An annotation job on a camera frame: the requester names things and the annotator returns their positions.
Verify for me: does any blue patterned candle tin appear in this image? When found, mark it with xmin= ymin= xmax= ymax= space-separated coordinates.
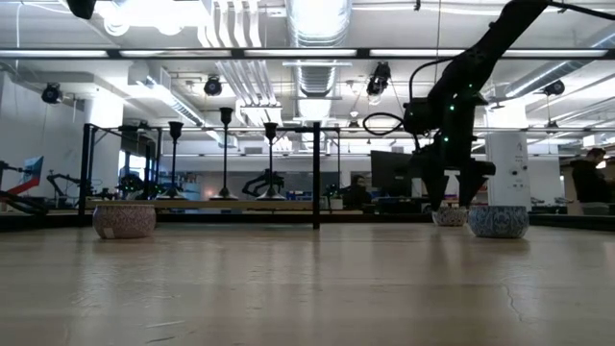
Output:
xmin=466 ymin=205 xmax=530 ymax=240

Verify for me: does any black crossbar with light strips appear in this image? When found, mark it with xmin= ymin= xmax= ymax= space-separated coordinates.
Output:
xmin=0 ymin=46 xmax=615 ymax=61

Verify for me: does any white round pillar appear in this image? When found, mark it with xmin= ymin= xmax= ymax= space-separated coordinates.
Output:
xmin=484 ymin=132 xmax=532 ymax=212

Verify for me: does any black computer monitor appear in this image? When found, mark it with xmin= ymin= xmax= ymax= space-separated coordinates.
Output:
xmin=369 ymin=150 xmax=424 ymax=199

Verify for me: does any tall black candlestick holder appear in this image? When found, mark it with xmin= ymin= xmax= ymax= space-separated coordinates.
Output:
xmin=209 ymin=106 xmax=241 ymax=202

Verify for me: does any silver ventilation duct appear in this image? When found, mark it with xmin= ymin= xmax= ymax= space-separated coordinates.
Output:
xmin=286 ymin=0 xmax=354 ymax=121

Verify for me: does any short black candlestick holder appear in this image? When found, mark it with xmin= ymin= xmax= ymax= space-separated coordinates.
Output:
xmin=157 ymin=120 xmax=191 ymax=201

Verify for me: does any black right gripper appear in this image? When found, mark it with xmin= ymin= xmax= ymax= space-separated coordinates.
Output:
xmin=408 ymin=152 xmax=497 ymax=212

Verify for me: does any black upright divider post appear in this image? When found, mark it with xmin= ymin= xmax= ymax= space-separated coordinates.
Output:
xmin=312 ymin=121 xmax=323 ymax=231

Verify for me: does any raised wooden shelf board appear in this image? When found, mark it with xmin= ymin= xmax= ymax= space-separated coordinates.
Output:
xmin=86 ymin=199 xmax=317 ymax=211

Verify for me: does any blue background monitor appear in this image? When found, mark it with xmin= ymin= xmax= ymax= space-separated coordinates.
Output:
xmin=21 ymin=156 xmax=45 ymax=188

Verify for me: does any grey patterned candle tin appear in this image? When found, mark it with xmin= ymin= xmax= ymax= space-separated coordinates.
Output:
xmin=430 ymin=205 xmax=470 ymax=228

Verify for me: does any medium black candlestick holder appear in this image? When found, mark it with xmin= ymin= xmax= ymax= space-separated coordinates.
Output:
xmin=254 ymin=121 xmax=288 ymax=202

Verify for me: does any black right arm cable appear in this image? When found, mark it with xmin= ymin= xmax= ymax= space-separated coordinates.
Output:
xmin=361 ymin=111 xmax=415 ymax=137

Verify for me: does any pink patterned candle tin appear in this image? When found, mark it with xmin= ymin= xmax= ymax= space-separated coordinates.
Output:
xmin=91 ymin=203 xmax=158 ymax=240

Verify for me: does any black aluminium table frame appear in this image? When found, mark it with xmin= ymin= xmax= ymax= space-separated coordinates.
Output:
xmin=0 ymin=122 xmax=615 ymax=233

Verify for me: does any person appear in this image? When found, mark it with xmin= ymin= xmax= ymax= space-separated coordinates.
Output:
xmin=569 ymin=146 xmax=615 ymax=216
xmin=343 ymin=173 xmax=372 ymax=210

